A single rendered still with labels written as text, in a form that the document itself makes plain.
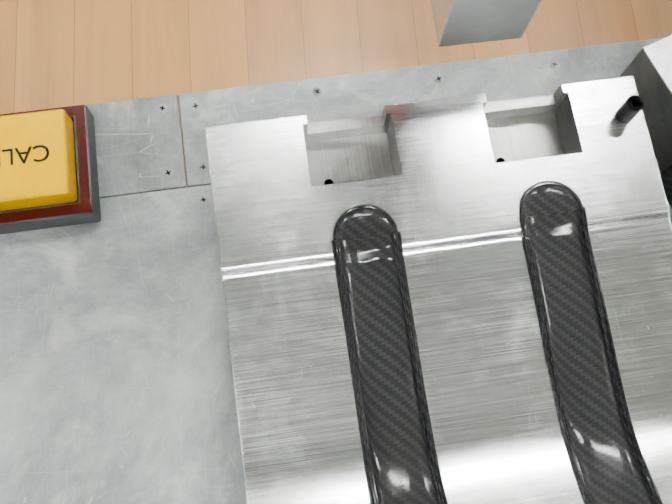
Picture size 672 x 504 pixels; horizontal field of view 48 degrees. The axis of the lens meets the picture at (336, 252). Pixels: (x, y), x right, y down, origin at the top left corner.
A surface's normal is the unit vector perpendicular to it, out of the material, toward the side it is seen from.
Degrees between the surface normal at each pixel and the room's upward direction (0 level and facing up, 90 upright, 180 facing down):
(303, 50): 0
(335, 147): 0
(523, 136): 0
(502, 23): 92
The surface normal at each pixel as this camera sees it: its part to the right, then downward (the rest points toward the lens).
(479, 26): 0.13, 0.97
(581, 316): -0.15, -0.17
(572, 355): 0.07, -0.20
